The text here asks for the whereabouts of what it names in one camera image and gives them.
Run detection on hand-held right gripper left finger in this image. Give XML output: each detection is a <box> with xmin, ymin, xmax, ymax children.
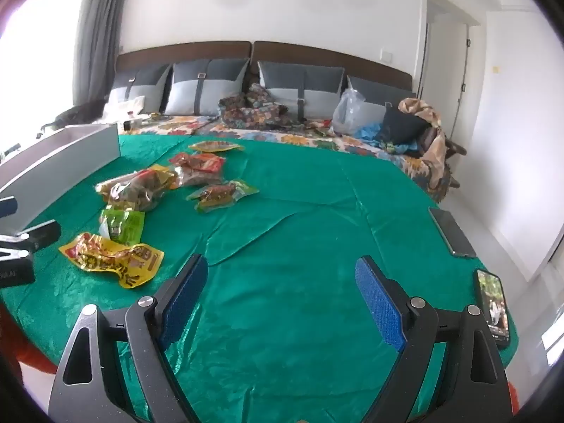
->
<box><xmin>48</xmin><ymin>253</ymin><xmax>209</xmax><ymax>423</ymax></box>

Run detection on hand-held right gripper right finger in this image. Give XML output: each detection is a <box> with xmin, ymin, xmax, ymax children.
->
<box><xmin>355</xmin><ymin>256</ymin><xmax>516</xmax><ymax>423</ymax></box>

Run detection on white cardboard box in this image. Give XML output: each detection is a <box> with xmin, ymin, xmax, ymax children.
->
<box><xmin>0</xmin><ymin>123</ymin><xmax>121</xmax><ymax>225</ymax></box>

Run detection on yellow red snack packet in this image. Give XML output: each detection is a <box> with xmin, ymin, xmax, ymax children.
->
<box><xmin>59</xmin><ymin>232</ymin><xmax>165</xmax><ymax>289</ymax></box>

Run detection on green snack packet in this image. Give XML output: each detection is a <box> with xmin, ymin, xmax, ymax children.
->
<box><xmin>98</xmin><ymin>208</ymin><xmax>146</xmax><ymax>244</ymax></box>

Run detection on yellow clear peanut bag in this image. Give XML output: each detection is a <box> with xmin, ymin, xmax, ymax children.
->
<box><xmin>94</xmin><ymin>165</ymin><xmax>179</xmax><ymax>211</ymax></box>

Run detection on green-edged snack packet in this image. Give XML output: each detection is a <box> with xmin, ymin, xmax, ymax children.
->
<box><xmin>187</xmin><ymin>180</ymin><xmax>260</xmax><ymax>213</ymax></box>

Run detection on dark brown snack packet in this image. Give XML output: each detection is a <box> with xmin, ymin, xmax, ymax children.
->
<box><xmin>176</xmin><ymin>168</ymin><xmax>225</xmax><ymax>186</ymax></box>

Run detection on orange yellow snack packet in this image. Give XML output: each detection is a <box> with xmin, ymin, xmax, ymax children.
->
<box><xmin>189</xmin><ymin>140</ymin><xmax>244</xmax><ymax>153</ymax></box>

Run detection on person's red clothing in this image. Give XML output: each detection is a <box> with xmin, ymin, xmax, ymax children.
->
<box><xmin>0</xmin><ymin>304</ymin><xmax>58</xmax><ymax>388</ymax></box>

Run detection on grey phone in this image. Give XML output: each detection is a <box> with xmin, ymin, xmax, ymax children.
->
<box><xmin>428</xmin><ymin>207</ymin><xmax>477</xmax><ymax>259</ymax></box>

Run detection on green satin cloth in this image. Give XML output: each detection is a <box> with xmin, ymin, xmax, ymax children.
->
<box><xmin>0</xmin><ymin>132</ymin><xmax>521</xmax><ymax>423</ymax></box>

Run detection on black phone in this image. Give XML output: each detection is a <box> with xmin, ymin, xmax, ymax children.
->
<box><xmin>473</xmin><ymin>268</ymin><xmax>512</xmax><ymax>348</ymax></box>

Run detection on black clothing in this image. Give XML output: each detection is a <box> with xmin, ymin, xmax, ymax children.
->
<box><xmin>55</xmin><ymin>101</ymin><xmax>106</xmax><ymax>126</ymax></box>

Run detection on white paper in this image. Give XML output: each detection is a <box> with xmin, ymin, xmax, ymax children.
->
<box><xmin>101</xmin><ymin>96</ymin><xmax>146</xmax><ymax>119</ymax></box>

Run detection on grey white pillow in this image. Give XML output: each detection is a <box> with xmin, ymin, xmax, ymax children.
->
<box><xmin>257</xmin><ymin>61</ymin><xmax>345</xmax><ymax>119</ymax></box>
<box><xmin>106</xmin><ymin>64</ymin><xmax>172</xmax><ymax>113</ymax></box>
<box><xmin>161</xmin><ymin>59</ymin><xmax>250</xmax><ymax>116</ymax></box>
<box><xmin>347</xmin><ymin>75</ymin><xmax>417</xmax><ymax>115</ymax></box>

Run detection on blue plastic bag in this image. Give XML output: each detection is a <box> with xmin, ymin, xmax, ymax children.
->
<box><xmin>355</xmin><ymin>123</ymin><xmax>388</xmax><ymax>146</ymax></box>

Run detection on dark wooden chair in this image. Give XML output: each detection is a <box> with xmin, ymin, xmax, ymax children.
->
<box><xmin>421</xmin><ymin>128</ymin><xmax>467</xmax><ymax>188</ymax></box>

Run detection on black bag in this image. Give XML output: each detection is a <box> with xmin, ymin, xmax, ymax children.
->
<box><xmin>374</xmin><ymin>108</ymin><xmax>435</xmax><ymax>157</ymax></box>

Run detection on floral bedsheet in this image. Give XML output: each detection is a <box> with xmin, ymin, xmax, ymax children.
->
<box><xmin>123</xmin><ymin>115</ymin><xmax>450</xmax><ymax>203</ymax></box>

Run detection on clear plastic bag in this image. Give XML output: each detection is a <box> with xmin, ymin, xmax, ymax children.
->
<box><xmin>330</xmin><ymin>88</ymin><xmax>366</xmax><ymax>135</ymax></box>

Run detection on grey curtain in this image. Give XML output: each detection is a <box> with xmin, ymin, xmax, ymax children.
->
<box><xmin>73</xmin><ymin>0</ymin><xmax>133</xmax><ymax>106</ymax></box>

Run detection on dark patterned blanket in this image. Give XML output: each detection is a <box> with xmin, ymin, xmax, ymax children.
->
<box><xmin>218</xmin><ymin>83</ymin><xmax>289</xmax><ymax>130</ymax></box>

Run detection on brown headboard panel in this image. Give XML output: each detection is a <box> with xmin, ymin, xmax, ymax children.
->
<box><xmin>115</xmin><ymin>41</ymin><xmax>252</xmax><ymax>81</ymax></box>
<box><xmin>252</xmin><ymin>41</ymin><xmax>413</xmax><ymax>93</ymax></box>

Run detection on white door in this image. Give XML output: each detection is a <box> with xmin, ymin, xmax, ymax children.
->
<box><xmin>421</xmin><ymin>0</ymin><xmax>485</xmax><ymax>98</ymax></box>

